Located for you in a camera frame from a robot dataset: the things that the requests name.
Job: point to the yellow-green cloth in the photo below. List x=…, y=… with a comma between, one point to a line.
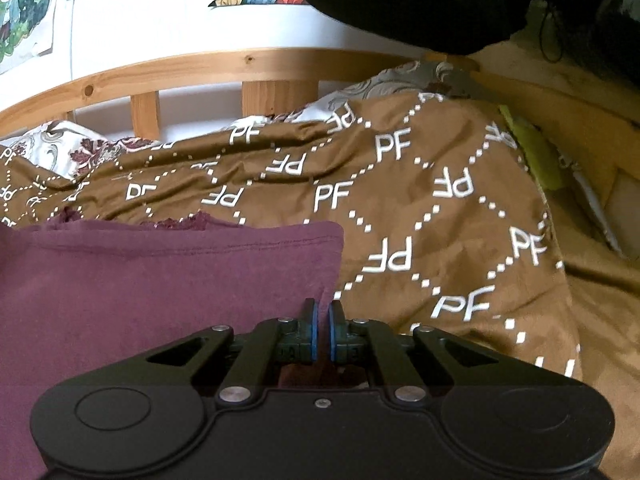
x=535, y=155

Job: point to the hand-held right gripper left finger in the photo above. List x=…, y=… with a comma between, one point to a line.
x=312, y=330

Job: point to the brown patterned blanket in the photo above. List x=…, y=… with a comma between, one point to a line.
x=425, y=220

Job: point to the cartoon figure wall poster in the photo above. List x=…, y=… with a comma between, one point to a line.
x=25, y=15

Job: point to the white floral bed sheet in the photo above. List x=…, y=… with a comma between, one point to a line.
x=50, y=142

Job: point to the maroon long-sleeve shirt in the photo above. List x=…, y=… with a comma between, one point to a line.
x=150, y=285

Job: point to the wooden bed frame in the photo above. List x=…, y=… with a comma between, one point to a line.
x=200, y=67

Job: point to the white wall pipe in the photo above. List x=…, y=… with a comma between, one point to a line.
x=75, y=35

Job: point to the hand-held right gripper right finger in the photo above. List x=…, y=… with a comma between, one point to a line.
x=332, y=330

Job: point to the black puffer jacket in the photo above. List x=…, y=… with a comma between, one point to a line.
x=400, y=0

